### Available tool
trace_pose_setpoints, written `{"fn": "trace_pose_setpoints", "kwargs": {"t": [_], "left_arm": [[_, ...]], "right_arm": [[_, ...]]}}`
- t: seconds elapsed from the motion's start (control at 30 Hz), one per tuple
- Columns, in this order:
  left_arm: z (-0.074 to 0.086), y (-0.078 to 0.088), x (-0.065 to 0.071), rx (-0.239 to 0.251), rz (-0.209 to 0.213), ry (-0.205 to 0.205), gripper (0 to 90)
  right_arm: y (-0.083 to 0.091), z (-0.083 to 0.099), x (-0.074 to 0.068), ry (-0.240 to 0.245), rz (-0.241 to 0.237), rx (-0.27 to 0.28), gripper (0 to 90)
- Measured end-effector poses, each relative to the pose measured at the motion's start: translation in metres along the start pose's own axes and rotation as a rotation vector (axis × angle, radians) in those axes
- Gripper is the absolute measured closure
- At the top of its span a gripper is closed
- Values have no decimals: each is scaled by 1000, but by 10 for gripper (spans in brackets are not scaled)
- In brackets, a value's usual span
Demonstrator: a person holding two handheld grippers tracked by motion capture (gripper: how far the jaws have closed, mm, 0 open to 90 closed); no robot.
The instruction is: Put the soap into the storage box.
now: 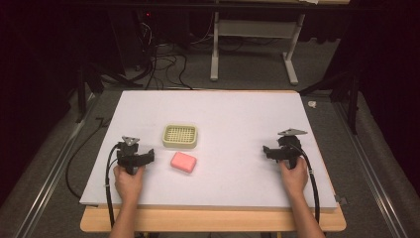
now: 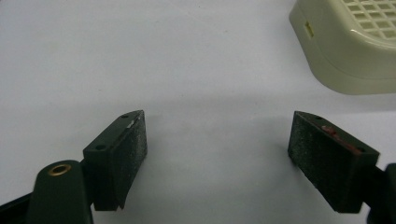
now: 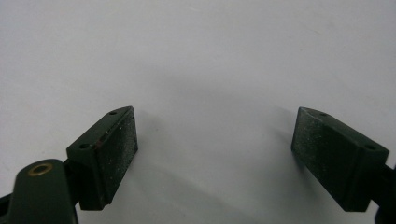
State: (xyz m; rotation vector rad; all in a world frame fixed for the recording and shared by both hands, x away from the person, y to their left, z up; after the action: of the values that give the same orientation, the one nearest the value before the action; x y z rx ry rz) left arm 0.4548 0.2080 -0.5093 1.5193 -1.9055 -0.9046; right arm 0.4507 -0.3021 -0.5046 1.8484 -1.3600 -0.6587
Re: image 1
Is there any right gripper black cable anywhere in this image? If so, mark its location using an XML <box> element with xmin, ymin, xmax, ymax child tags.
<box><xmin>290</xmin><ymin>142</ymin><xmax>321</xmax><ymax>224</ymax></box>

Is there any aluminium floor rail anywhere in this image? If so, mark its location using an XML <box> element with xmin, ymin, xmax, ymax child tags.
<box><xmin>332</xmin><ymin>100</ymin><xmax>410</xmax><ymax>238</ymax></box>
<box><xmin>13</xmin><ymin>95</ymin><xmax>100</xmax><ymax>238</ymax></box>

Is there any cream soap dish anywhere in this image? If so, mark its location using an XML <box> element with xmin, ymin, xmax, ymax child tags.
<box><xmin>161</xmin><ymin>123</ymin><xmax>199</xmax><ymax>150</ymax></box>

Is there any wooden table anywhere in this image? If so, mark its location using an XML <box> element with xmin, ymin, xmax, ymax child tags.
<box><xmin>79</xmin><ymin>88</ymin><xmax>348</xmax><ymax>233</ymax></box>

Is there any white foam board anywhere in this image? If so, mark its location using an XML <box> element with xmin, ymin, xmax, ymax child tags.
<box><xmin>79</xmin><ymin>90</ymin><xmax>339</xmax><ymax>213</ymax></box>

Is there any tangle of black floor cables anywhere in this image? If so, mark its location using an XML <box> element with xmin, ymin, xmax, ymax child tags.
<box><xmin>133</xmin><ymin>19</ymin><xmax>196</xmax><ymax>91</ymax></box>

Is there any person's right hand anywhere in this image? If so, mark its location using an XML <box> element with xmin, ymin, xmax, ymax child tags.
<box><xmin>278</xmin><ymin>157</ymin><xmax>309</xmax><ymax>201</ymax></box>

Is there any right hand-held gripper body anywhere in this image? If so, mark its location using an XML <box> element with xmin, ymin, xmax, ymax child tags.
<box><xmin>269</xmin><ymin>128</ymin><xmax>309</xmax><ymax>171</ymax></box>

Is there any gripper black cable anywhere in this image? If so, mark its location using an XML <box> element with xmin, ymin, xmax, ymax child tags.
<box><xmin>290</xmin><ymin>142</ymin><xmax>321</xmax><ymax>224</ymax></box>
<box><xmin>104</xmin><ymin>142</ymin><xmax>123</xmax><ymax>229</ymax></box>

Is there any black metal stand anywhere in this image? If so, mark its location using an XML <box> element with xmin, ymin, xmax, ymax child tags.
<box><xmin>298</xmin><ymin>13</ymin><xmax>363</xmax><ymax>136</ymax></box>

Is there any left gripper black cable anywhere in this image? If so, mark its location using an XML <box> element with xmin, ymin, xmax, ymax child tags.
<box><xmin>104</xmin><ymin>142</ymin><xmax>123</xmax><ymax>229</ymax></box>

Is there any person's left hand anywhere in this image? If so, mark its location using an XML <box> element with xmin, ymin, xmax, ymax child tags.
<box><xmin>113</xmin><ymin>165</ymin><xmax>147</xmax><ymax>204</ymax></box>

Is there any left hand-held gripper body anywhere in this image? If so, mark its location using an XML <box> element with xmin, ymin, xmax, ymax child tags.
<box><xmin>116</xmin><ymin>135</ymin><xmax>149</xmax><ymax>176</ymax></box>

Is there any black floor cable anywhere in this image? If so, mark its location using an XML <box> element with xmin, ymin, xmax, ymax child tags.
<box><xmin>64</xmin><ymin>116</ymin><xmax>113</xmax><ymax>200</ymax></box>

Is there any white metal desk frame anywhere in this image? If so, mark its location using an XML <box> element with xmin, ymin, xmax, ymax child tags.
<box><xmin>209</xmin><ymin>11</ymin><xmax>306</xmax><ymax>86</ymax></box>

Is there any pink soap bar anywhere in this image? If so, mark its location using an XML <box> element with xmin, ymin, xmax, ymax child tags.
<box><xmin>169</xmin><ymin>151</ymin><xmax>198</xmax><ymax>174</ymax></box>

